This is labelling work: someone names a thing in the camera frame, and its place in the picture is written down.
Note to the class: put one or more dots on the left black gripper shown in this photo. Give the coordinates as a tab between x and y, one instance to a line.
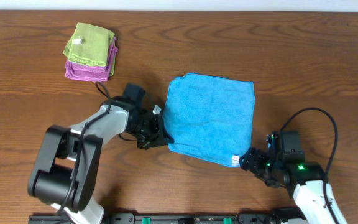
159	130

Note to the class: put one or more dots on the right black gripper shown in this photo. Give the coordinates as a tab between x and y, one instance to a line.
253	160

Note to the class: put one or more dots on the blue microfiber cloth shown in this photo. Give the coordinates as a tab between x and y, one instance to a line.
210	118

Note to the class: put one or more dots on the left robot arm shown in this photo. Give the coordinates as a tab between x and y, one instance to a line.
65	172

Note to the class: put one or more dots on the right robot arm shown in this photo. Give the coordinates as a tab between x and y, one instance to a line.
305	182

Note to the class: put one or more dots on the purple folded cloth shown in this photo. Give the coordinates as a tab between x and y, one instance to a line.
79	72

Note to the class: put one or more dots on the green folded cloth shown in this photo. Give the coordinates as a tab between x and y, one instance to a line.
89	45

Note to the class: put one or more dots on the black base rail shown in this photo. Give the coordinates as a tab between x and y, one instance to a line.
127	218

